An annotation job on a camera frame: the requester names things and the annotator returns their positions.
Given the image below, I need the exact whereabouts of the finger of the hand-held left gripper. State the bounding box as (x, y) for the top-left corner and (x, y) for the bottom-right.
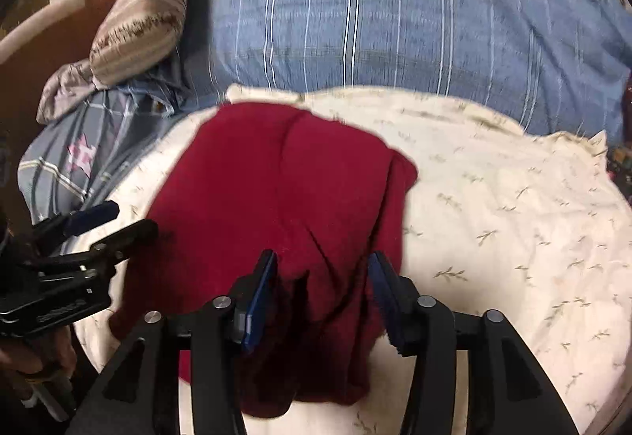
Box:
(32, 201), (120, 243)
(22, 219), (160, 278)

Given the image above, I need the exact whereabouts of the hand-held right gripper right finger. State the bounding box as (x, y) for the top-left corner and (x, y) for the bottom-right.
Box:
(368, 251), (581, 435)

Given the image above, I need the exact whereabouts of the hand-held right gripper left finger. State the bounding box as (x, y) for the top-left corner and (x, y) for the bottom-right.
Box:
(64, 250), (280, 435)

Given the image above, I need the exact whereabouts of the dark red garment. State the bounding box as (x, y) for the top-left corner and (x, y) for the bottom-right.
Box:
(109, 102), (419, 420)

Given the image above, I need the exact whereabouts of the person's left hand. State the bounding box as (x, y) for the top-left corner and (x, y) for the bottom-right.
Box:
(0, 327), (77, 399)

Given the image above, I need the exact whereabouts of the blue plaid star cloth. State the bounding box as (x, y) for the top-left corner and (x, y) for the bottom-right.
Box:
(17, 70), (198, 248)

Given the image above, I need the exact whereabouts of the cream leaf print bedsheet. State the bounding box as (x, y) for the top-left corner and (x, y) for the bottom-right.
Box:
(74, 84), (632, 435)

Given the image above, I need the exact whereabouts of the brown wooden headboard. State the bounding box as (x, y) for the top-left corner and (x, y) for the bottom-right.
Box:
(0, 0), (132, 159)

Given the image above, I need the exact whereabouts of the brown striped pillow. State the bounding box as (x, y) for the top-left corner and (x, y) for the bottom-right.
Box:
(37, 0), (203, 125)

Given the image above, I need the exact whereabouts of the blue striped duvet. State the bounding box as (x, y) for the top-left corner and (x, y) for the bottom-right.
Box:
(170, 0), (632, 140)

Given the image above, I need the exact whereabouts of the dark floral cloth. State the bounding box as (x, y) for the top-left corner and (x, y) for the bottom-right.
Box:
(609, 144), (632, 204)

